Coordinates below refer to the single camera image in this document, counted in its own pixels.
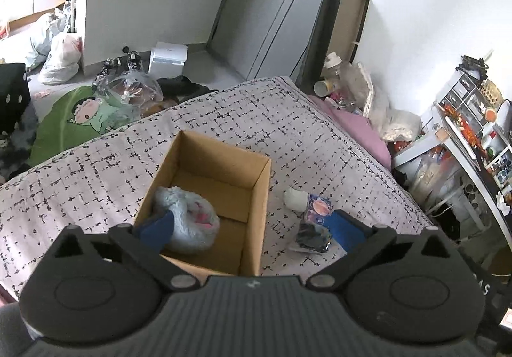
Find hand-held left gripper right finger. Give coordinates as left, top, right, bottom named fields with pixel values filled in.
left=306, top=209, right=457, bottom=292

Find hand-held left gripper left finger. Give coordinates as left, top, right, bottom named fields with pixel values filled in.
left=48, top=212, right=201, bottom=294

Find light blue plush toy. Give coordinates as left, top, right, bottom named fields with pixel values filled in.
left=152, top=186, right=220, bottom=254

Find brown cardboard box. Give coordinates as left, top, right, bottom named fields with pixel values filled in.
left=133, top=130, right=273, bottom=277

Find plastic bag of snacks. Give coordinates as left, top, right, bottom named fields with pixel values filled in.
left=408, top=157, right=444, bottom=202

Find pink bed sheet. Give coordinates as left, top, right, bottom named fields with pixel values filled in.
left=280, top=76, right=395, bottom=171

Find cluttered white shelf rack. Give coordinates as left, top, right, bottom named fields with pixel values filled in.
left=394, top=101, right=512, bottom=254

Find crumpled white plastic bag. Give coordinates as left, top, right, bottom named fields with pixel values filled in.
left=378, top=109, right=422, bottom=142

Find brown bag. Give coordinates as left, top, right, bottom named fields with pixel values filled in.
left=142, top=100, right=177, bottom=117

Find white woven bag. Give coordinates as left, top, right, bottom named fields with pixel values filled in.
left=352, top=61, right=390, bottom=122

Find green cartoon rug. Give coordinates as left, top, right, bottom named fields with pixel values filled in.
left=30, top=85, right=140, bottom=168

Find paper cup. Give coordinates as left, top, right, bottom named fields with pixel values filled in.
left=313, top=79, right=334, bottom=98

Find black clothes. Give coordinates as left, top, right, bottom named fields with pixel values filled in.
left=156, top=75, right=219, bottom=102

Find clear plastic bag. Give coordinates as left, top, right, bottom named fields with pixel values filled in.
left=93, top=70, right=164, bottom=118

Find grey fluffy rug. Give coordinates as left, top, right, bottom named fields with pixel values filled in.
left=0, top=101, right=41, bottom=182

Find clear plastic bottle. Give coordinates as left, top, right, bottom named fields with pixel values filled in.
left=322, top=52, right=348, bottom=86

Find white square box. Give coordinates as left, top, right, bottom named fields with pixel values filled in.
left=148, top=42, right=188, bottom=78

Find black small gadget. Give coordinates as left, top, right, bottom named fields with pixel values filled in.
left=102, top=57, right=123, bottom=78
left=123, top=46, right=142, bottom=70

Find desk organiser shelf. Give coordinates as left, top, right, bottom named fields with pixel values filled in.
left=434, top=69, right=505, bottom=130

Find black dice cushion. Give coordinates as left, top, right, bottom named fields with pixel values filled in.
left=0, top=63, right=32, bottom=134

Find white and red plastic bag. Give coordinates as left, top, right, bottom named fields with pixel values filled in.
left=38, top=32, right=84, bottom=86

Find grey-white plastic bag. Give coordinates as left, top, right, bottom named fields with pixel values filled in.
left=24, top=9, right=70, bottom=72

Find grey door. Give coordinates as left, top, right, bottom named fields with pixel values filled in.
left=206, top=0, right=385, bottom=82

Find wooden low ledge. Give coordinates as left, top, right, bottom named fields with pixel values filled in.
left=8, top=0, right=67, bottom=32

